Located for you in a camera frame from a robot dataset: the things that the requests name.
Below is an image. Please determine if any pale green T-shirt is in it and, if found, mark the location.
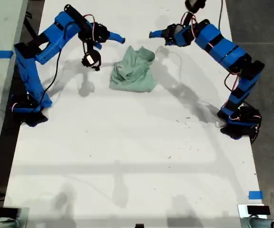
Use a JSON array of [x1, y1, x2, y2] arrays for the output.
[[108, 46, 159, 93]]

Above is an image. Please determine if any blue tape patch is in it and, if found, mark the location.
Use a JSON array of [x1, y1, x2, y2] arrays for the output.
[[248, 191, 263, 200]]

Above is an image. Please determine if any grey metal pipe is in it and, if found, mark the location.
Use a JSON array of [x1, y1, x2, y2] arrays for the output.
[[0, 219, 19, 228], [240, 217, 274, 228]]

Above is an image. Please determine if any black camera box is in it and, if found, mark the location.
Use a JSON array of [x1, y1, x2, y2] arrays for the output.
[[81, 49, 102, 72], [185, 0, 206, 12]]

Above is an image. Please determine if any black camera cable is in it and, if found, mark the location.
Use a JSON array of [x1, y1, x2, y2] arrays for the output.
[[218, 0, 224, 30], [39, 23, 68, 106]]

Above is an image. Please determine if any black metal frame leg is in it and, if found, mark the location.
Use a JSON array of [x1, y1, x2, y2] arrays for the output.
[[22, 10, 39, 44]]

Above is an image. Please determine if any black arm base cable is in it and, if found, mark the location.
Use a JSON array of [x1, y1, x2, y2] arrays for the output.
[[250, 114, 263, 145]]

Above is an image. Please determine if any silver metal bracket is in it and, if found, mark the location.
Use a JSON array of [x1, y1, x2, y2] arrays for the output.
[[237, 204, 271, 220], [18, 207, 30, 228]]

